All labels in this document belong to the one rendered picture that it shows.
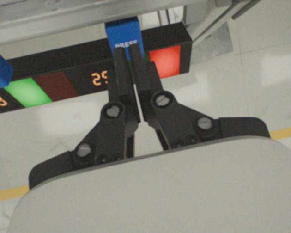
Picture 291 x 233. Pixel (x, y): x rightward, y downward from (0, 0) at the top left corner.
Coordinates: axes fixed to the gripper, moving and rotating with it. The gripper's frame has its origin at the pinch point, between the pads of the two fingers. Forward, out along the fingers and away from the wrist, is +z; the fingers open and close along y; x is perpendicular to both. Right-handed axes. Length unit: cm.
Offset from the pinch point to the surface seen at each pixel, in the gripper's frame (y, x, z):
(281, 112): 65, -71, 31
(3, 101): -13.4, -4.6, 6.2
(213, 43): 37, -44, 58
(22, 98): -11.5, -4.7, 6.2
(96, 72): -3.4, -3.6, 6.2
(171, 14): 13.0, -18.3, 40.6
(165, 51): 3.3, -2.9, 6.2
